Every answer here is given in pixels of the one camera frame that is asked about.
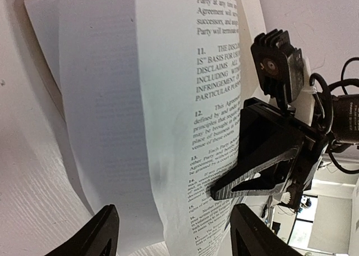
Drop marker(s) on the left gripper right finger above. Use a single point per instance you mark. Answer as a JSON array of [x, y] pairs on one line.
[[251, 237]]

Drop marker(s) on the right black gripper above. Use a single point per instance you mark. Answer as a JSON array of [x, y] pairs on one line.
[[277, 152]]

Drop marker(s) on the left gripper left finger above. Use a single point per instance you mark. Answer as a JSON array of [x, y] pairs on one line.
[[97, 237]]

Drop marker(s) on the printed paper sheet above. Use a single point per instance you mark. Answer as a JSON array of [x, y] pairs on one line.
[[152, 92]]

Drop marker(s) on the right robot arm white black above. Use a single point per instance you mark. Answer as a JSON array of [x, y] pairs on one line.
[[337, 116]]

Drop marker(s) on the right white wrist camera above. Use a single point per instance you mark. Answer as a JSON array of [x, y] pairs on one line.
[[284, 75]]

